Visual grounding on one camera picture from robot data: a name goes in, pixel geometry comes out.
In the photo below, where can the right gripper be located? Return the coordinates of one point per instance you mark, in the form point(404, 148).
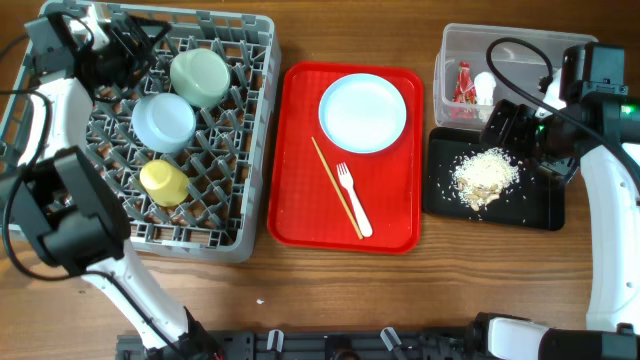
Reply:
point(520, 117)

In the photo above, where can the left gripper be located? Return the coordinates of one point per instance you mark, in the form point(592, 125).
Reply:
point(138, 59)

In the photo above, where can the light green bowl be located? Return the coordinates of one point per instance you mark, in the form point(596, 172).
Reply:
point(200, 76)

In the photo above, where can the food scraps and rice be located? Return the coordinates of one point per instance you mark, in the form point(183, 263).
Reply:
point(479, 179)

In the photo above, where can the white tissue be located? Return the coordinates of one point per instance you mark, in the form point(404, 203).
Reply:
point(485, 84)

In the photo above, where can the light blue bowl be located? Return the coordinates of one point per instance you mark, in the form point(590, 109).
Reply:
point(164, 122)

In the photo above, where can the red snack wrapper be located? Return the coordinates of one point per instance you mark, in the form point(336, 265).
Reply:
point(465, 92)

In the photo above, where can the yellow plastic cup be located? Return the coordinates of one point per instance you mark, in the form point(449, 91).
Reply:
point(164, 183)

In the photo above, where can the white round plate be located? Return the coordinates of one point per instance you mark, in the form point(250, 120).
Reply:
point(362, 113)

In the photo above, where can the wooden chopstick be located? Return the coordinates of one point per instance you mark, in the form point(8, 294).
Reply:
point(337, 189)

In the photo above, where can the white plastic fork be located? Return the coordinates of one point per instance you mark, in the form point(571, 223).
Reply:
point(347, 182)

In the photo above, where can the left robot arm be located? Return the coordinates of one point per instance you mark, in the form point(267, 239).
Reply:
point(64, 208)

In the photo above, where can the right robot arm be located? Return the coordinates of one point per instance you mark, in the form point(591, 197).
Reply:
point(598, 128)

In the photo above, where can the black plastic tray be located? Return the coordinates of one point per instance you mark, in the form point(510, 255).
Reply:
point(533, 201)

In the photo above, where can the clear plastic bin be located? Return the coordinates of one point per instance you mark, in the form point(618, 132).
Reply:
point(469, 42)

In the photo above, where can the red plastic tray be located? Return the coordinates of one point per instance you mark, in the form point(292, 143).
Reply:
point(304, 209)

